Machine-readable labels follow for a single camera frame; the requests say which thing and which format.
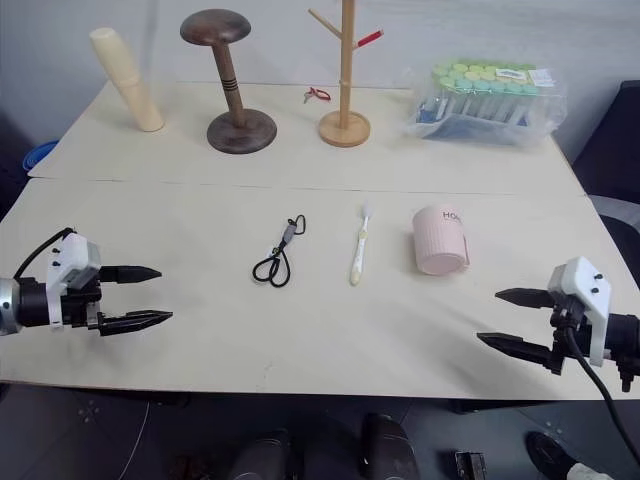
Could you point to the pink ribbed cup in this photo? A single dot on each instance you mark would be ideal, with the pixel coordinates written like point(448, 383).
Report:
point(440, 240)

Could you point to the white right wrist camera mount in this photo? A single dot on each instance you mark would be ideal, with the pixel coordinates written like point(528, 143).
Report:
point(587, 290)

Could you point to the cream white toothbrush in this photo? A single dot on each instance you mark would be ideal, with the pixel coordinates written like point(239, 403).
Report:
point(361, 245)

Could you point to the black chair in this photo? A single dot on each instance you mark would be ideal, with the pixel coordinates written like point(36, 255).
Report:
point(612, 145)

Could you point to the dark wooden hat stand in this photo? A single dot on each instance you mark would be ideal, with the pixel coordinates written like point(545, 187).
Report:
point(232, 90)

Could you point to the cream cylindrical vase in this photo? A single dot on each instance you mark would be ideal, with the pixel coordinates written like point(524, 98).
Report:
point(127, 80)

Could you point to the plastic bag of capped tubes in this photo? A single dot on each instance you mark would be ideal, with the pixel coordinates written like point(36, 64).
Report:
point(485, 100)

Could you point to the light wooden tree rack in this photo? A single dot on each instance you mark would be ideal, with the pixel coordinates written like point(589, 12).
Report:
point(345, 90)

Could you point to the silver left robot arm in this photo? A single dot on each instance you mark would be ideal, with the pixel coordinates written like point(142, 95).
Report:
point(22, 306)

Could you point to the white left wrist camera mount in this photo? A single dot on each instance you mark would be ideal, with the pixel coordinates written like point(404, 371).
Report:
point(70, 260)

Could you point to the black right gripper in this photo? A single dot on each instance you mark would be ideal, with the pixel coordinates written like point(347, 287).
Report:
point(567, 330)

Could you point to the small black box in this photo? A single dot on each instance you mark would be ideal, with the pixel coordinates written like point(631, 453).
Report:
point(470, 465)

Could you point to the black shoe with white sock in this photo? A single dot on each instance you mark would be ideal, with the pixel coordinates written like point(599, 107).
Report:
point(552, 457)

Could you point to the blue round basin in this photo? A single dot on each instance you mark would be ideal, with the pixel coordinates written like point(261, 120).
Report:
point(36, 156)

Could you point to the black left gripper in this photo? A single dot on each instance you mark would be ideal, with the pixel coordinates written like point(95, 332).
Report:
point(80, 301)

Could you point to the red band on rack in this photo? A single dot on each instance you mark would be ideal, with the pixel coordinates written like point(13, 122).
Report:
point(371, 38)

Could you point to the small red grey clip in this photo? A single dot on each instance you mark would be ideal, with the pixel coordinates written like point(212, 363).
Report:
point(316, 94)

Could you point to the dark rounded shape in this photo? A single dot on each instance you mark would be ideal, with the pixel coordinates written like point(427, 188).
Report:
point(262, 455)
point(390, 447)

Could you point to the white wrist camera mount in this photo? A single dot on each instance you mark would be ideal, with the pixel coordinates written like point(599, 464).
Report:
point(587, 290)
point(70, 260)

